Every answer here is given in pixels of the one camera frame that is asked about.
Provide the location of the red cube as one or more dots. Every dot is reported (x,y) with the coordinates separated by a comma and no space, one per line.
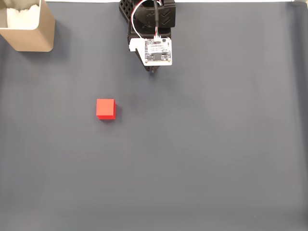
(105,107)

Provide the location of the beige box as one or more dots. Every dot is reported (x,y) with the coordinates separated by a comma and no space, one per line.
(36,39)

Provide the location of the grey table mat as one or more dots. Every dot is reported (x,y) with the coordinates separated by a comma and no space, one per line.
(192,144)

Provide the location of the white foam padding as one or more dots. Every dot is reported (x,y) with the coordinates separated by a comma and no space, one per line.
(22,20)

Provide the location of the white camera circuit board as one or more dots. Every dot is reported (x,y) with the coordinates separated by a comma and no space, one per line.
(157,51)

